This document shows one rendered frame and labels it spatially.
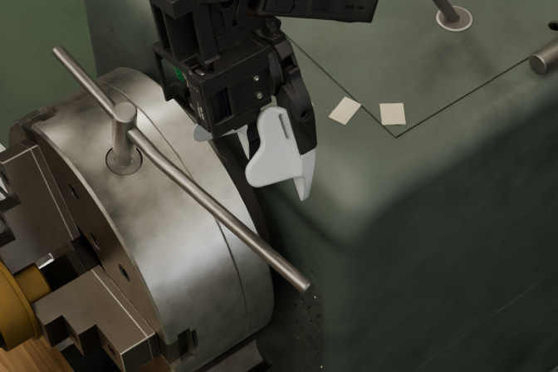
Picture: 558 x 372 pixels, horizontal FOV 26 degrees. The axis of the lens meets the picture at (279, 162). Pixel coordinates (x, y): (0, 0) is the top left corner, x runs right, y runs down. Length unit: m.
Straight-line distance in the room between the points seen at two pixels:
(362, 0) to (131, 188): 0.32
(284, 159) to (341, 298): 0.28
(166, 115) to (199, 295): 0.17
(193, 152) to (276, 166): 0.23
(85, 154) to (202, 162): 0.11
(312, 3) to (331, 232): 0.28
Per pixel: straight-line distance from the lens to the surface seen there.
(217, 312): 1.17
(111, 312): 1.19
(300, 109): 0.90
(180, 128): 1.15
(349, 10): 0.92
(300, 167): 0.93
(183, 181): 1.03
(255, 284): 1.18
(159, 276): 1.12
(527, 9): 1.26
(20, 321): 1.21
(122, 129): 1.07
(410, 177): 1.10
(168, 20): 0.86
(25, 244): 1.22
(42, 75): 2.95
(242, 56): 0.87
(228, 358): 1.43
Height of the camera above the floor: 2.10
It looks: 51 degrees down
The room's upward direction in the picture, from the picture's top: straight up
